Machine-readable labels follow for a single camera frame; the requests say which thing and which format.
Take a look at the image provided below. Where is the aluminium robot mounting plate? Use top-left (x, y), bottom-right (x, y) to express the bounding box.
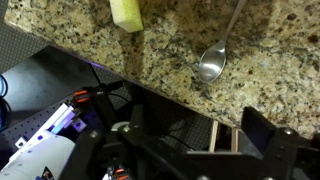
top-left (13, 102), bottom-right (88, 150)

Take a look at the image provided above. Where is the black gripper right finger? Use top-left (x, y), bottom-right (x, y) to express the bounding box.
top-left (241, 106), bottom-right (278, 156)

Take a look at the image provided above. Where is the black orange bar clamp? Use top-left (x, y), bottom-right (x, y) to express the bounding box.
top-left (72, 81), bottom-right (125, 105)
top-left (106, 166), bottom-right (131, 180)

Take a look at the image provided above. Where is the wooden chair grey seat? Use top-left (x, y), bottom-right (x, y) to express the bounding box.
top-left (207, 119), bottom-right (241, 154)

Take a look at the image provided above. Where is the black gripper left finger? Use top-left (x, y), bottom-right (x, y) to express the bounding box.
top-left (129, 104), bottom-right (145, 130)

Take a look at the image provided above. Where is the yellow green sponge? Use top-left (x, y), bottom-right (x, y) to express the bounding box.
top-left (108, 0), bottom-right (145, 34)

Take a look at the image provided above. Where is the silver metal spoon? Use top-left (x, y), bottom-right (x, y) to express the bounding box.
top-left (197, 0), bottom-right (248, 85)

